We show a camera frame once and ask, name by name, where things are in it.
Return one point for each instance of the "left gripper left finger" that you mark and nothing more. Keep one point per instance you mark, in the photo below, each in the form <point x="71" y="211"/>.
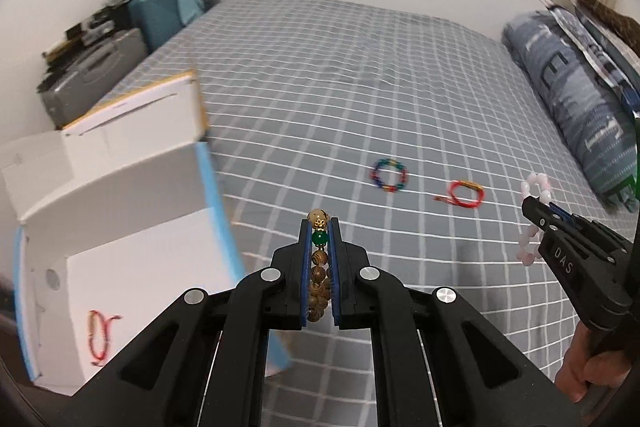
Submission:
<point x="202" y="361"/>

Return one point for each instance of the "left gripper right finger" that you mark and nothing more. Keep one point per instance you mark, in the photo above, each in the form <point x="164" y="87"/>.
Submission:
<point x="436" y="360"/>

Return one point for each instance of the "grey checked bed sheet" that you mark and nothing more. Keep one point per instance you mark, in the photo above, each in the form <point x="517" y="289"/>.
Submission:
<point x="421" y="136"/>

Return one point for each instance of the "blue patterned rolled duvet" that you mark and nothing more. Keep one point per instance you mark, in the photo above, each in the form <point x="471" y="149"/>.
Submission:
<point x="596" y="128"/>

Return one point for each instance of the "person right hand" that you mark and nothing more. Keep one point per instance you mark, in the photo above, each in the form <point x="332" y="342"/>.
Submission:
<point x="580" y="368"/>

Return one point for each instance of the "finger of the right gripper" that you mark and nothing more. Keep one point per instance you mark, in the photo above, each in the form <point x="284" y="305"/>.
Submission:
<point x="538" y="213"/>
<point x="561" y="214"/>

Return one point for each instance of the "blue grey pillow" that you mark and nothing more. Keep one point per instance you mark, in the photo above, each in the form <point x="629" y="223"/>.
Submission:
<point x="614" y="63"/>

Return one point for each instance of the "teal suitcase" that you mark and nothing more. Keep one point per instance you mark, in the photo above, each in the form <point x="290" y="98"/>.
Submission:
<point x="160" y="20"/>

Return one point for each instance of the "brown blanket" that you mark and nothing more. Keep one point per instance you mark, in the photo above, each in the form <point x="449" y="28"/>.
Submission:
<point x="624" y="26"/>

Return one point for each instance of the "grey hard suitcase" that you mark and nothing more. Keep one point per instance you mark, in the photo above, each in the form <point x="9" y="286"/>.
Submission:
<point x="69" y="92"/>

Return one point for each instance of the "white blue cardboard box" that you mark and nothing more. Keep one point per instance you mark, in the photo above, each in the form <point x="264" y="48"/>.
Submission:
<point x="120" y="213"/>

